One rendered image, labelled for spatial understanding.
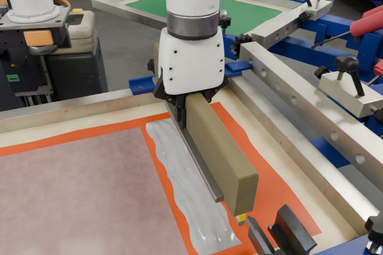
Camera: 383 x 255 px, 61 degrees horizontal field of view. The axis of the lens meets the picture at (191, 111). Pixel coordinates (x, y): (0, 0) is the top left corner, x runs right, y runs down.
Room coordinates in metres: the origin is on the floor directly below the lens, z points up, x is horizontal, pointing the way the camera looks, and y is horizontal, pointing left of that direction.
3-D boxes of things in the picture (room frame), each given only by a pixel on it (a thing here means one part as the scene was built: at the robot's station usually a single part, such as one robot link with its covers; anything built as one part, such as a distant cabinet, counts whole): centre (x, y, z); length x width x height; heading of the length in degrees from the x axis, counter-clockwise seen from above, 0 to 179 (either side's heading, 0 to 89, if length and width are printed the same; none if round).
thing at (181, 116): (0.46, 0.03, 1.11); 0.03 x 0.03 x 0.07; 20
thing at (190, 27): (0.47, -0.01, 1.26); 0.09 x 0.07 x 0.03; 110
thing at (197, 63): (0.47, 0.00, 1.20); 0.10 x 0.08 x 0.11; 110
